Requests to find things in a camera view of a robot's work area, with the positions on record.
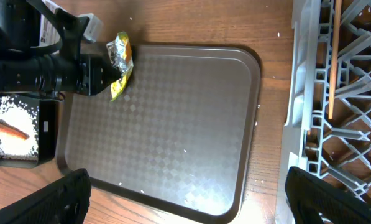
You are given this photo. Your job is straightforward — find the black waste tray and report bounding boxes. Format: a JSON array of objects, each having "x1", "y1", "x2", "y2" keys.
[{"x1": 0, "y1": 100, "x2": 57, "y2": 169}]

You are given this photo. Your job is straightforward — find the white rice pile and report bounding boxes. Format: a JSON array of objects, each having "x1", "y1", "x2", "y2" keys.
[{"x1": 0, "y1": 95, "x2": 40, "y2": 161}]

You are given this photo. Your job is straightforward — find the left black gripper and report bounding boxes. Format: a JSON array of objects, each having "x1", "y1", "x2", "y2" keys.
[{"x1": 78, "y1": 54, "x2": 122, "y2": 96}]

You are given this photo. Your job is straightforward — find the left black cable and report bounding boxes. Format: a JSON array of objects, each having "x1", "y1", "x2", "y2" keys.
[{"x1": 4, "y1": 0, "x2": 89, "y2": 58}]

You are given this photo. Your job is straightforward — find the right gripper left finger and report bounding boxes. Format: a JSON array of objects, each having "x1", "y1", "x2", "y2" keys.
[{"x1": 0, "y1": 169, "x2": 91, "y2": 224}]

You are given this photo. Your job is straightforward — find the green snack wrapper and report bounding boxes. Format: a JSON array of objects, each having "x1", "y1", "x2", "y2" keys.
[{"x1": 111, "y1": 32, "x2": 133, "y2": 101}]

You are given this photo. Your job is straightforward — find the grey dishwasher rack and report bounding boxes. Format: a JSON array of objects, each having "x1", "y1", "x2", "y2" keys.
[{"x1": 275, "y1": 0, "x2": 371, "y2": 223}]

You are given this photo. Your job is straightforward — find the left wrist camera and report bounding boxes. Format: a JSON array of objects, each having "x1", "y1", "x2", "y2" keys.
[{"x1": 78, "y1": 13, "x2": 104, "y2": 43}]

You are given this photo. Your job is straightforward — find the wooden chopstick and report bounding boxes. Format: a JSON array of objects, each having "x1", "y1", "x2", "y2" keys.
[{"x1": 328, "y1": 0, "x2": 342, "y2": 119}]

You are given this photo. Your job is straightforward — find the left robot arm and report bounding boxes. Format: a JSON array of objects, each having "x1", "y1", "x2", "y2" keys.
[{"x1": 0, "y1": 1, "x2": 121, "y2": 101}]

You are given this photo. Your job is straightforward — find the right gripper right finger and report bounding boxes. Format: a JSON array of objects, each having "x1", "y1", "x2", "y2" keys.
[{"x1": 285, "y1": 166, "x2": 371, "y2": 224}]

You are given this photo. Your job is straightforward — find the foil wrapper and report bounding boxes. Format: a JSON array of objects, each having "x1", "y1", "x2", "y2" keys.
[{"x1": 106, "y1": 40, "x2": 134, "y2": 73}]

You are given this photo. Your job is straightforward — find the orange carrot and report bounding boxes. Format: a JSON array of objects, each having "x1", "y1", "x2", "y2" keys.
[{"x1": 0, "y1": 123, "x2": 29, "y2": 141}]

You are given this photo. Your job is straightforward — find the brown serving tray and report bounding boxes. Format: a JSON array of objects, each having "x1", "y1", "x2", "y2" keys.
[{"x1": 56, "y1": 45, "x2": 261, "y2": 223}]

